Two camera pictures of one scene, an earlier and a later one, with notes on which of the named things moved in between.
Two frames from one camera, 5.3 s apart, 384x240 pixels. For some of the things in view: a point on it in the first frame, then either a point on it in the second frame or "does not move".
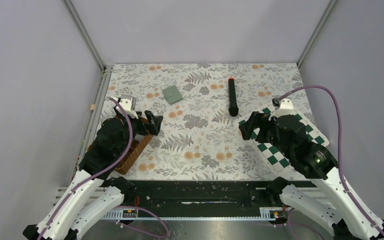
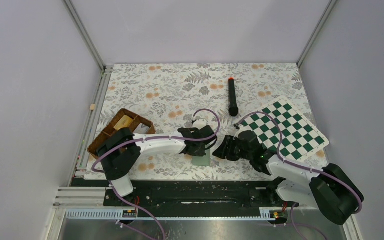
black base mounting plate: (199, 195) does not move
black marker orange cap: (233, 110) does not move
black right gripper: (259, 120) → (223, 151)
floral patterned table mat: (201, 106) does not move
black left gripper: (148, 128) → (201, 153)
